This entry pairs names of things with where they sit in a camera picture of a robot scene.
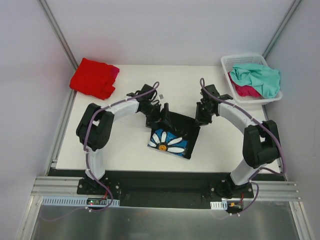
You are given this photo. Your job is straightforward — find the right aluminium frame post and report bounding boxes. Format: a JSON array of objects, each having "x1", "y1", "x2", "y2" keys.
[{"x1": 262, "y1": 0, "x2": 303, "y2": 59}]

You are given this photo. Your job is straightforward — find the pink t-shirt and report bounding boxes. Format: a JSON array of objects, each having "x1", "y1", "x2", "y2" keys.
[{"x1": 110, "y1": 66, "x2": 120, "y2": 81}]

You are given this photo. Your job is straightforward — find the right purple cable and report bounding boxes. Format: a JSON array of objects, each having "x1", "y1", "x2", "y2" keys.
[{"x1": 199, "y1": 77, "x2": 286, "y2": 220}]

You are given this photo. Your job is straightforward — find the teal t-shirt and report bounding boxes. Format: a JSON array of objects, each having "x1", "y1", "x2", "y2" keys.
[{"x1": 228, "y1": 63, "x2": 281, "y2": 99}]

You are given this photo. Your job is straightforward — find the white plastic basket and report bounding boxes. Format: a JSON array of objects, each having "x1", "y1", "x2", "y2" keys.
[{"x1": 220, "y1": 53, "x2": 283, "y2": 106}]

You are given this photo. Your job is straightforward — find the right white cable duct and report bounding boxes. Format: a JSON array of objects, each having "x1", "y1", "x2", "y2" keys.
[{"x1": 210, "y1": 201, "x2": 228, "y2": 211}]

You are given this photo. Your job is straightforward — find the left white cable duct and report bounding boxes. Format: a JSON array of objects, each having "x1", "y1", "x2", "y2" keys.
[{"x1": 42, "y1": 196, "x2": 120, "y2": 208}]

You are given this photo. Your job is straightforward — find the left aluminium frame post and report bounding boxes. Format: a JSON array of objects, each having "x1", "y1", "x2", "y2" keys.
[{"x1": 37, "y1": 0, "x2": 79, "y2": 70}]

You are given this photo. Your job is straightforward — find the white cable duct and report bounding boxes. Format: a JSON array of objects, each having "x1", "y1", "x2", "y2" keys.
[
  {"x1": 210, "y1": 201, "x2": 228, "y2": 211},
  {"x1": 42, "y1": 196, "x2": 120, "y2": 208}
]

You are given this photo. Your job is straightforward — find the red t-shirt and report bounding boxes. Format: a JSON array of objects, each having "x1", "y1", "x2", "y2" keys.
[{"x1": 69, "y1": 58, "x2": 116, "y2": 100}]

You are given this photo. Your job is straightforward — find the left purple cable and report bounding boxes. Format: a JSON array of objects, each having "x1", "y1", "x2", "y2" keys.
[{"x1": 39, "y1": 80, "x2": 161, "y2": 221}]

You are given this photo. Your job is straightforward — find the purple cable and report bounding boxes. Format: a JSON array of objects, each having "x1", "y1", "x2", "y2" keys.
[
  {"x1": 199, "y1": 77, "x2": 286, "y2": 220},
  {"x1": 39, "y1": 80, "x2": 161, "y2": 221}
]

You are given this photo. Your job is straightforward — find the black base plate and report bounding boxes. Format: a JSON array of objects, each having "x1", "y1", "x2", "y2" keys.
[{"x1": 76, "y1": 170, "x2": 254, "y2": 209}]

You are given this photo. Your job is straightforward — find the magenta t-shirt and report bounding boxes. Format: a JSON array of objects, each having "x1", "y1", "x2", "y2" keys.
[{"x1": 234, "y1": 84, "x2": 261, "y2": 98}]

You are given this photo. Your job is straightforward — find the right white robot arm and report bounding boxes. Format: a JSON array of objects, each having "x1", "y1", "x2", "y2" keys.
[{"x1": 195, "y1": 79, "x2": 281, "y2": 198}]

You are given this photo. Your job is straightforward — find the black daisy t-shirt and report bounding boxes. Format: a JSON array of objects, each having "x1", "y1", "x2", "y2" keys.
[{"x1": 147, "y1": 112, "x2": 200, "y2": 160}]

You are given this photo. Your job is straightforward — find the aluminium frame post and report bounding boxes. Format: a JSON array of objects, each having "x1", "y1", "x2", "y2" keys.
[
  {"x1": 262, "y1": 0, "x2": 303, "y2": 59},
  {"x1": 37, "y1": 0, "x2": 79, "y2": 70}
]

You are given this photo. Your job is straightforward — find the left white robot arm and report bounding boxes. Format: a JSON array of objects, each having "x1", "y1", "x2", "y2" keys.
[{"x1": 76, "y1": 81, "x2": 161, "y2": 195}]

